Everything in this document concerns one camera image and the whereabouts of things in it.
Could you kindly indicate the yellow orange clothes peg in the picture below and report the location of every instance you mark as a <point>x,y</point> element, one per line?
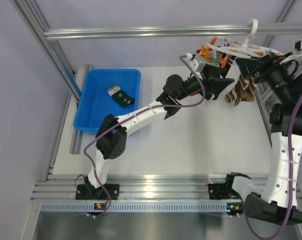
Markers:
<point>211,59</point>

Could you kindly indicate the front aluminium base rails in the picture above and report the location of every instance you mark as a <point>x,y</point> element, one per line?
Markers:
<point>143,187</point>

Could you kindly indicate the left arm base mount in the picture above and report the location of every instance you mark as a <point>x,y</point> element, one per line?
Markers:
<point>83,193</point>

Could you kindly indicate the aluminium frame post left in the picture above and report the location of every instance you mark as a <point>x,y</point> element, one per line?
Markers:
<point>36,22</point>

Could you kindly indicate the blue plastic bin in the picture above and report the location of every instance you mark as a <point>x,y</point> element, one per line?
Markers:
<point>95,102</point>

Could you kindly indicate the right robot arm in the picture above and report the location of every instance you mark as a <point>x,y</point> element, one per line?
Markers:
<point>277,203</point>

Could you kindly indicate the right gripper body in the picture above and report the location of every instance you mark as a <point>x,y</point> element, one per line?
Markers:
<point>275,74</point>

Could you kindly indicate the slotted cable duct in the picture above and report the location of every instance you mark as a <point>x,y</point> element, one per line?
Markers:
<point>143,207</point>

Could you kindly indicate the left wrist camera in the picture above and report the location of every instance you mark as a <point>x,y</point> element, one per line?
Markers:
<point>196,62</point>

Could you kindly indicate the black striped sock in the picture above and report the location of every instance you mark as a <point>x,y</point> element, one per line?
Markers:
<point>229,63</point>

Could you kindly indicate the red snowflake sock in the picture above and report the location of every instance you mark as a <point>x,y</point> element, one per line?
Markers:
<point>194,93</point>

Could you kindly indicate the orange peg for green sock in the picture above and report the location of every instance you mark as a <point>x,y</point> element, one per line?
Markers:
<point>224,60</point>

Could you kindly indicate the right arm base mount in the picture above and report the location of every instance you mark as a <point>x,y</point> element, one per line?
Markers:
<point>220,191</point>

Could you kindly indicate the horizontal aluminium rail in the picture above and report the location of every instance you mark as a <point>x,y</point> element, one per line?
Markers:
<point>268,29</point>

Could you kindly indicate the brown patterned sock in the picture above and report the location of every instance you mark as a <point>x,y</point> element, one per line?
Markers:
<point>243,91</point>

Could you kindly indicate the white round clip hanger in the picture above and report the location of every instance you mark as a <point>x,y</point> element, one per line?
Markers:
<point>240,49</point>

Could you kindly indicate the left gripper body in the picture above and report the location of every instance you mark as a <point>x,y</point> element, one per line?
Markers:
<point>205,76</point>

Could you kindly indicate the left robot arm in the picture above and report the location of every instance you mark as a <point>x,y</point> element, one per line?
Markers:
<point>110,141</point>

